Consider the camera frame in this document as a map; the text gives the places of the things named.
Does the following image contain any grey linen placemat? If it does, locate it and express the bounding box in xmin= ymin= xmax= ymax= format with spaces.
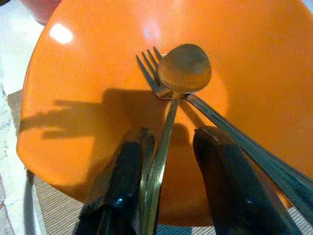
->
xmin=7 ymin=88 xmax=313 ymax=235

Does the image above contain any metal fork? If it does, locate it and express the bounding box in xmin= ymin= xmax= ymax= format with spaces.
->
xmin=135 ymin=47 xmax=313 ymax=216

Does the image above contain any red instant noodle cup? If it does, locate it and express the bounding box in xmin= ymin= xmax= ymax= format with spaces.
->
xmin=21 ymin=0 xmax=61 ymax=25

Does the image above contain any metal spoon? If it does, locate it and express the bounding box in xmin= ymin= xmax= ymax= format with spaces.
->
xmin=140 ymin=43 xmax=212 ymax=235

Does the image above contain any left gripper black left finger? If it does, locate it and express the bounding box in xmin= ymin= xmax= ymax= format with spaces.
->
xmin=73 ymin=126 xmax=156 ymax=235

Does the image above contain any orange bowl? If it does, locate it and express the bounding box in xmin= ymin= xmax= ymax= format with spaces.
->
xmin=16 ymin=0 xmax=313 ymax=227

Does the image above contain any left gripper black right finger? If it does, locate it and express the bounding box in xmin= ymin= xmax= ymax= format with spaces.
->
xmin=193 ymin=126 xmax=304 ymax=235

